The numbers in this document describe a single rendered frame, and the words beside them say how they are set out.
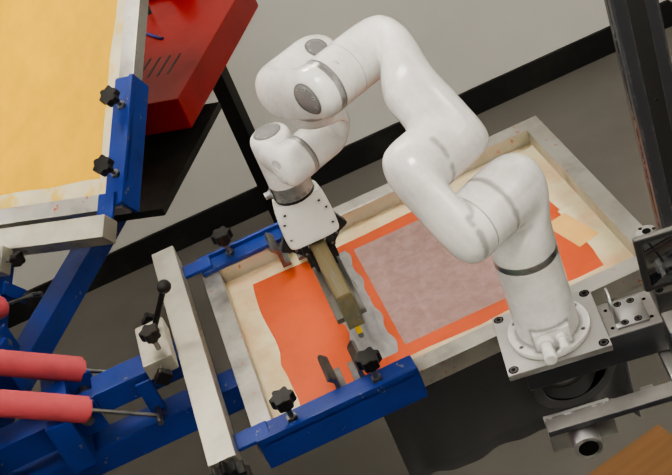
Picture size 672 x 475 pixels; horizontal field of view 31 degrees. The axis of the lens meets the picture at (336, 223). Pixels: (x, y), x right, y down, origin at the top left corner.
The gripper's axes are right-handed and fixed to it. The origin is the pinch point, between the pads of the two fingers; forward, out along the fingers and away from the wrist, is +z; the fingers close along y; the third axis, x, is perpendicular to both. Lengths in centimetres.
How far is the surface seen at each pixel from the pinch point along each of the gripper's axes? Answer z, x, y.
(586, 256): 14.3, -15.4, 43.8
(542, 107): 108, 186, 100
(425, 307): 14.1, -9.3, 13.3
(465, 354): 11.7, -28.7, 14.8
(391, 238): 13.8, 15.5, 14.6
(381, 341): 13.4, -13.7, 3.1
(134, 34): -27, 70, -16
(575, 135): 108, 161, 102
